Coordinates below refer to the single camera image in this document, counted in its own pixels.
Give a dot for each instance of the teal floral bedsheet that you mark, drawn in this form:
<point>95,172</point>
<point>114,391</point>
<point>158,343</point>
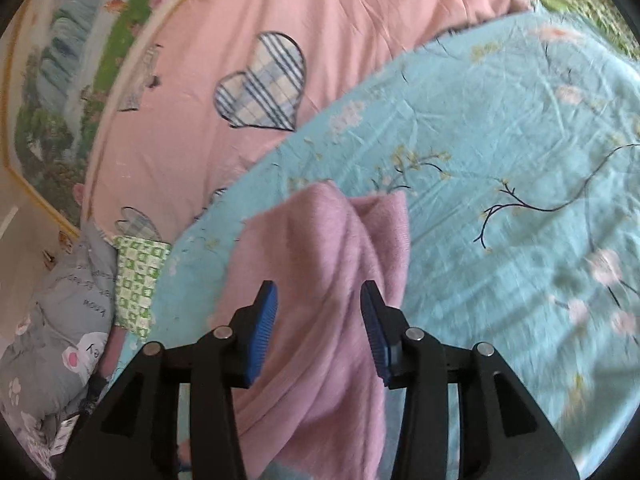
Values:
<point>500,135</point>

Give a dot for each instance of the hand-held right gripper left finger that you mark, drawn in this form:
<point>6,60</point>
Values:
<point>260,335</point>

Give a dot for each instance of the purple knit sweater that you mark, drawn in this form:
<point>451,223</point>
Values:
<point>320,240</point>

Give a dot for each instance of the grey printed pillow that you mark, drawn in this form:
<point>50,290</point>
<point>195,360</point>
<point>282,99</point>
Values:
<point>50,310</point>

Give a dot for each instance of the green checkered pillow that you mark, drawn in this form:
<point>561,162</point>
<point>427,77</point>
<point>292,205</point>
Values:
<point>137,280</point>
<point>600,5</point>

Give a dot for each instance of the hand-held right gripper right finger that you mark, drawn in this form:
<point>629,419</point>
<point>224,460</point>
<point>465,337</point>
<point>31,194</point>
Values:
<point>377,335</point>

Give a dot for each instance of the landscape wall poster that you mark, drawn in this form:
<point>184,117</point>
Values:
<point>65,85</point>

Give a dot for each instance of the pink quilt with plaid hearts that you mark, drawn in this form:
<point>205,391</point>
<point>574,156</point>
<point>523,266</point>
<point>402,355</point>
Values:
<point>200,60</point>

